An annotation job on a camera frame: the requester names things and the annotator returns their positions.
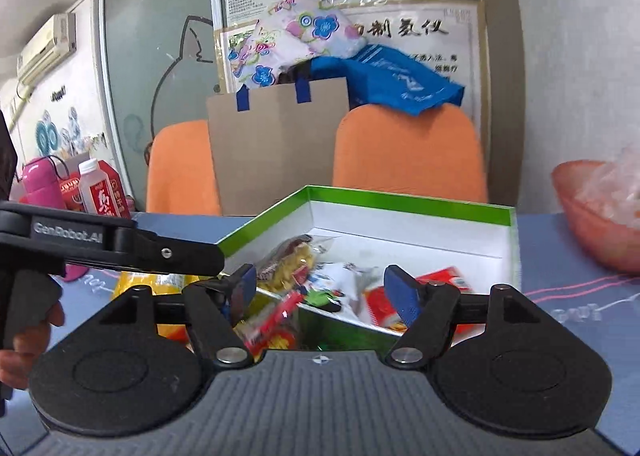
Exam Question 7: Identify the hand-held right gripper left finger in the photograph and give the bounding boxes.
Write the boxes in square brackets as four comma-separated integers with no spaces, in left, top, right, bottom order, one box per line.
[99,263,258,370]

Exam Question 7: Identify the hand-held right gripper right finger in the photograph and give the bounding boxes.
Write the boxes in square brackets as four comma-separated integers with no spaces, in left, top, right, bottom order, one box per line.
[384,264,545,370]

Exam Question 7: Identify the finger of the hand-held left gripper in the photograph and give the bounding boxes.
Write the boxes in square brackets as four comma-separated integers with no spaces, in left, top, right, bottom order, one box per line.
[112,228,226,278]

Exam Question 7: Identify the yellow snack packet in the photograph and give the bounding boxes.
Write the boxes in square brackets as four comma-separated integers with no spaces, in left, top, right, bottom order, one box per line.
[111,270,201,343]

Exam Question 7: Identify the clear packet of yellow snacks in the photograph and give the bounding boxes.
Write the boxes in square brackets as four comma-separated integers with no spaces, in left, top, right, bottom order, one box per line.
[257,234,321,294]

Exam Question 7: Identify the green cardboard box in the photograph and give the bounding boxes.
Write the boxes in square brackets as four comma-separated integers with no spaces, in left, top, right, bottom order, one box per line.
[216,185,521,353]

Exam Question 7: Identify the person's left hand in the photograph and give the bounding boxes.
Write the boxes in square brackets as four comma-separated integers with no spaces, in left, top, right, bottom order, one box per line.
[0,303,66,389]

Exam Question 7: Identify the red carton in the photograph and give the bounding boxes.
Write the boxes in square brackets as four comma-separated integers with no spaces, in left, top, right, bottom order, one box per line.
[57,161,133,214]

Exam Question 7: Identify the red yellow candy packet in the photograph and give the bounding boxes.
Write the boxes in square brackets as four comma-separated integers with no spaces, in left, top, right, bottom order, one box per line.
[235,291,306,362]

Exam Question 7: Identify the red white snack packet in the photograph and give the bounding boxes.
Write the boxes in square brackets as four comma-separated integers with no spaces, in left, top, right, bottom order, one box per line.
[362,266,473,334]

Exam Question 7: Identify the pink thermos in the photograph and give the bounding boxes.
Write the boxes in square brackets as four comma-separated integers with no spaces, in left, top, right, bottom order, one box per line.
[21,156,66,211]

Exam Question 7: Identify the white bottle red label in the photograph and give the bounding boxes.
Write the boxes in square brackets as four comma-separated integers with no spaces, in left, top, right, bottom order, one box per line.
[77,158,132,219]

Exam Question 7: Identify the white blue snack packet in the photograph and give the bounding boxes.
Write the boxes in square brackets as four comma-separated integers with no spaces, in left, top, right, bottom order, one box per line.
[305,261,382,322]

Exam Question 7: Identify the green dark snack packet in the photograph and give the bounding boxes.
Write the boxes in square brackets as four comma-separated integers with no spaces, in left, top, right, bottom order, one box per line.
[300,288,346,313]

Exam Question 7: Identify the orange chair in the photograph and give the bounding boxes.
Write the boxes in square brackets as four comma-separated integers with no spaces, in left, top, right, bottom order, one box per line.
[332,103,488,203]
[146,119,222,216]

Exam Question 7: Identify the brown paper bag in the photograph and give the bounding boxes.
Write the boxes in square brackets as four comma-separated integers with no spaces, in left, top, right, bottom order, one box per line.
[206,77,351,217]

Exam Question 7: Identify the blue printed tablecloth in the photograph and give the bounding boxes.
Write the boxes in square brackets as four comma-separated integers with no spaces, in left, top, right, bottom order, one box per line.
[0,211,640,456]

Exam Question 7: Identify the white air conditioner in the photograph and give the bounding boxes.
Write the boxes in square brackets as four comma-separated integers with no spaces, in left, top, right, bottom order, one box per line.
[16,12,77,86]

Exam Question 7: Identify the pink plastic bowl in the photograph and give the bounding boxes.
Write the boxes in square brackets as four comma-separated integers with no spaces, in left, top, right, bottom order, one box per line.
[551,161,640,274]

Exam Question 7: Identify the blue plastic bag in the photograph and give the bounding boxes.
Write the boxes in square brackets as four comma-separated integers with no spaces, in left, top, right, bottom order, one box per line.
[310,43,466,117]

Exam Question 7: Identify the frosted glass panel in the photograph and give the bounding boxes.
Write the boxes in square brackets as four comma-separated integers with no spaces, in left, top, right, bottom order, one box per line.
[97,0,223,209]

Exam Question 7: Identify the clear plastic wrappers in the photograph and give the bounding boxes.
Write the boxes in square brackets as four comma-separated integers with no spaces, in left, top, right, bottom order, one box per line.
[575,143,640,228]

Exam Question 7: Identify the floral pillow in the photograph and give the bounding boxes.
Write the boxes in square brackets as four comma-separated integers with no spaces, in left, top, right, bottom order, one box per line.
[227,0,368,88]

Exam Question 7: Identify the framed calligraphy poster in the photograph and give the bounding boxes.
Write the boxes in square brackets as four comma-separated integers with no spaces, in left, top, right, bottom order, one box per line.
[214,0,488,142]

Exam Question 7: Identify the blue flower wall stickers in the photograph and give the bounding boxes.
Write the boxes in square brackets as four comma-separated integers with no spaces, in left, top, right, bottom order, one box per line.
[35,108,108,157]

